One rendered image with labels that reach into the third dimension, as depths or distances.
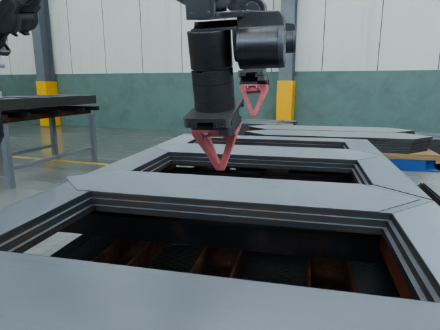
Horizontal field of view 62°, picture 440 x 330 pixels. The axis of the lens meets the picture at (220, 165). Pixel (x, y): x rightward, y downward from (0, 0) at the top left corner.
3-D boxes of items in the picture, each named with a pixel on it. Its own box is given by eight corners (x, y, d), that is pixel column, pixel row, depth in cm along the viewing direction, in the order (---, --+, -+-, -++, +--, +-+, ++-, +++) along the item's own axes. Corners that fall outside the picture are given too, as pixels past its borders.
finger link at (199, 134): (247, 157, 60) (245, 101, 56) (239, 177, 53) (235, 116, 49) (207, 156, 61) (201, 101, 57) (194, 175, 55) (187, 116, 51)
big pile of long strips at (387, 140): (412, 140, 179) (413, 128, 177) (440, 155, 141) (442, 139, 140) (250, 135, 196) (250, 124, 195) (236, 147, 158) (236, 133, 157)
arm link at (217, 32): (192, 20, 50) (180, 24, 45) (242, 17, 49) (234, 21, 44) (198, 71, 53) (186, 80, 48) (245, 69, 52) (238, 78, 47)
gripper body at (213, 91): (244, 109, 57) (242, 59, 53) (230, 131, 48) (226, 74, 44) (204, 109, 58) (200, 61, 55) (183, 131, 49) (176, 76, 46)
